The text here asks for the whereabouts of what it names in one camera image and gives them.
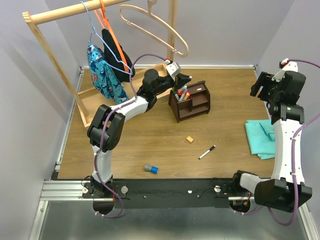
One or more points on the orange plastic hanger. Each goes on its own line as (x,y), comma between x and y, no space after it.
(104,22)

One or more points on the brown wooden desk organizer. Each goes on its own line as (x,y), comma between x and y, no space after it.
(199,102)

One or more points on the blue patterned shorts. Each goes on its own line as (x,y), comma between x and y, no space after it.
(103,76)

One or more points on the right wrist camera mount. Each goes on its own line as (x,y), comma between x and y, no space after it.
(285,65)

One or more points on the aluminium frame rail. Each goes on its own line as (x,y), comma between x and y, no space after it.
(61,190)

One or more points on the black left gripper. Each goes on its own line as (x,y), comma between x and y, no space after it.
(179,80)

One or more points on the small tan eraser block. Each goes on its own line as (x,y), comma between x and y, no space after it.
(190,139)

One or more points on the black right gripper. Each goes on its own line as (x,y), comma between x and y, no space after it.
(264,79)

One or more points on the black cap whiteboard marker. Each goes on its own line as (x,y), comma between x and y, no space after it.
(206,152)

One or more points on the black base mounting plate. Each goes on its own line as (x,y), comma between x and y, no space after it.
(167,193)

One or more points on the pink black highlighter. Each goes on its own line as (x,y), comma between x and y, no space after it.
(187,96)

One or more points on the green cap white marker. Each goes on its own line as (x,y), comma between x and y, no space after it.
(176,95)

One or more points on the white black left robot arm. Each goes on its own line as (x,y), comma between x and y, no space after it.
(107,125)

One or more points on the lavender cap white marker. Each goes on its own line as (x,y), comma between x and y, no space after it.
(183,94)

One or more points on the folded teal cloth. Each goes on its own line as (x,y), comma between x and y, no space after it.
(261,138)

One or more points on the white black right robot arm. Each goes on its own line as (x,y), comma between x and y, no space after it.
(286,189)

